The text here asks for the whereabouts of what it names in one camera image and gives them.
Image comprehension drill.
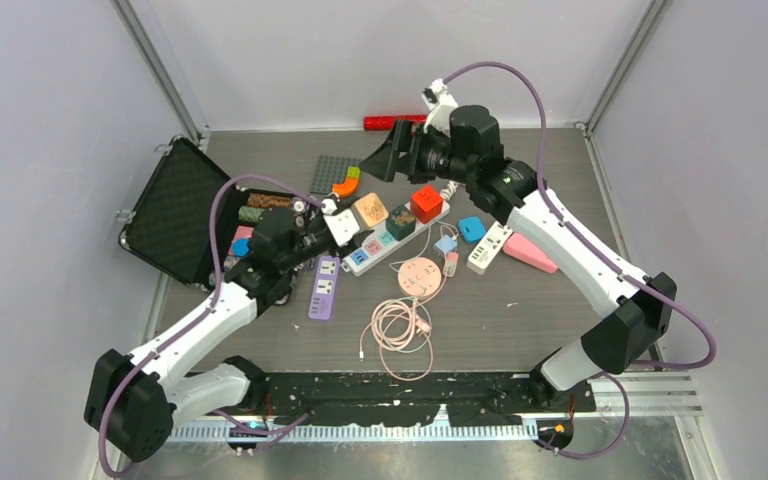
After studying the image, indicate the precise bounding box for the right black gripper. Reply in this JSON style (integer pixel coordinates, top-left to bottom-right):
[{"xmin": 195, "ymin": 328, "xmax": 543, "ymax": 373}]
[{"xmin": 359, "ymin": 121, "xmax": 474, "ymax": 187}]

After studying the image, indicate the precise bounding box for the white multicolour power strip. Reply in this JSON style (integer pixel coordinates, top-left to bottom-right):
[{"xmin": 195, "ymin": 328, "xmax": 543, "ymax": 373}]
[{"xmin": 341, "ymin": 200, "xmax": 451, "ymax": 277}]

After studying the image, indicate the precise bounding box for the beige cube adapter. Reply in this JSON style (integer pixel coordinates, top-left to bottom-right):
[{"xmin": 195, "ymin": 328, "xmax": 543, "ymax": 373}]
[{"xmin": 351, "ymin": 192, "xmax": 389, "ymax": 230}]

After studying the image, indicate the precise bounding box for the red cube socket adapter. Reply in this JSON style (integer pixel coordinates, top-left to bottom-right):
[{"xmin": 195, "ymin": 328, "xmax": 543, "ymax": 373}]
[{"xmin": 409, "ymin": 185, "xmax": 444, "ymax": 224}]

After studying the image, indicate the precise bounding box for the dark green cube adapter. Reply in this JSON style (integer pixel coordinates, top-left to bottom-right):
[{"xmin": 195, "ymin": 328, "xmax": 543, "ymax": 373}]
[{"xmin": 385, "ymin": 205, "xmax": 416, "ymax": 241}]

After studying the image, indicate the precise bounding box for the blue adapter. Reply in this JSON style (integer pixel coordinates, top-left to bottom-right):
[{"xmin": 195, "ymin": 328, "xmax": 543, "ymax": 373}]
[{"xmin": 457, "ymin": 216, "xmax": 487, "ymax": 245}]

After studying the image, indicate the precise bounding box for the salmon pink charger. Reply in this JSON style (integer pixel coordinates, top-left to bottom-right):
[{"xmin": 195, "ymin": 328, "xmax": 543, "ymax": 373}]
[{"xmin": 442, "ymin": 251, "xmax": 459, "ymax": 278}]

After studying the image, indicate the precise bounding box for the pink triangular power strip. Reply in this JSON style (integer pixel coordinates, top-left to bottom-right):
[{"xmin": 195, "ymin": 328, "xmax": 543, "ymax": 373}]
[{"xmin": 502, "ymin": 233, "xmax": 558, "ymax": 274}]

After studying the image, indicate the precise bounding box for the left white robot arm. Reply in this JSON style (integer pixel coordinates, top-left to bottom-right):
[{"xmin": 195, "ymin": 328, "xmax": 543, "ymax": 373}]
[{"xmin": 84, "ymin": 204, "xmax": 364, "ymax": 463}]

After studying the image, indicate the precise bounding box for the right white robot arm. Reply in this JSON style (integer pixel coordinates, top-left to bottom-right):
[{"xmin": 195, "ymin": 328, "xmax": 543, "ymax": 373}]
[{"xmin": 360, "ymin": 105, "xmax": 677, "ymax": 411}]

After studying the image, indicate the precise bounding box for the red glitter microphone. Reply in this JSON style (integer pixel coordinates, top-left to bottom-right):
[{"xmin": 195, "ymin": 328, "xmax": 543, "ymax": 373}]
[{"xmin": 362, "ymin": 114, "xmax": 426, "ymax": 131}]

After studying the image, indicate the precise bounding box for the purple power strip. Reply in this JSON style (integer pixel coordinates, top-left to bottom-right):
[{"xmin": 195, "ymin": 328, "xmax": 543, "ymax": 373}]
[{"xmin": 308, "ymin": 256, "xmax": 341, "ymax": 323}]

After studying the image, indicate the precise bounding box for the orange curved lego piece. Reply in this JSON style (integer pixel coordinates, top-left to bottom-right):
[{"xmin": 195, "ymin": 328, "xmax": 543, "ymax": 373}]
[{"xmin": 331, "ymin": 176, "xmax": 359, "ymax": 198}]

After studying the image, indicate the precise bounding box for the grey lego baseplate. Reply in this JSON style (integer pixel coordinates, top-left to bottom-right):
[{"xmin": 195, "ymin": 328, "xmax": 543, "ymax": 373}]
[{"xmin": 309, "ymin": 155, "xmax": 361, "ymax": 195}]

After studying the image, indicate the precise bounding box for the light blue charger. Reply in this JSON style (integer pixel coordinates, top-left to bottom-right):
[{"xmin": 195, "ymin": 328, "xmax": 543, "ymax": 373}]
[{"xmin": 433, "ymin": 234, "xmax": 457, "ymax": 258}]

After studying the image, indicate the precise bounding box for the pink round power socket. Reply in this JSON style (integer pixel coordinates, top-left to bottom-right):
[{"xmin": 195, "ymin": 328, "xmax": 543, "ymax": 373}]
[{"xmin": 397, "ymin": 257, "xmax": 443, "ymax": 300}]

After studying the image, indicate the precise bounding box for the white USB power strip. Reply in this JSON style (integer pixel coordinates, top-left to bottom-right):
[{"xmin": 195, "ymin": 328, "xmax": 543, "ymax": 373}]
[{"xmin": 466, "ymin": 221, "xmax": 514, "ymax": 275}]

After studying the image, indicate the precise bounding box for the black poker chip case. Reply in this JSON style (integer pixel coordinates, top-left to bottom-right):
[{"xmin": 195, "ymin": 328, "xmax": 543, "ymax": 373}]
[{"xmin": 119, "ymin": 138, "xmax": 325, "ymax": 306}]

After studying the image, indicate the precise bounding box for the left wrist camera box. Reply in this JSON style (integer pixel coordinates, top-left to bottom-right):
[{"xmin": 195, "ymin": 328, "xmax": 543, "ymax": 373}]
[{"xmin": 321, "ymin": 197, "xmax": 362, "ymax": 247}]

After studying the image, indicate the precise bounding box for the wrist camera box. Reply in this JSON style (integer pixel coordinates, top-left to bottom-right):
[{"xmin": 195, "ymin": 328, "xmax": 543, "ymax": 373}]
[
  {"xmin": 422, "ymin": 78, "xmax": 458, "ymax": 132},
  {"xmin": 321, "ymin": 197, "xmax": 362, "ymax": 247}
]

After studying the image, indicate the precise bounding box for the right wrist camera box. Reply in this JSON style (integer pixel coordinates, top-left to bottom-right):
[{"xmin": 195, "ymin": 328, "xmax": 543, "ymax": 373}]
[{"xmin": 422, "ymin": 78, "xmax": 458, "ymax": 132}]

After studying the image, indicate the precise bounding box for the pink coiled cable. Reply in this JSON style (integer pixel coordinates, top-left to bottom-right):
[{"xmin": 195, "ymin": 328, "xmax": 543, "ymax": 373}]
[{"xmin": 358, "ymin": 296, "xmax": 436, "ymax": 383}]

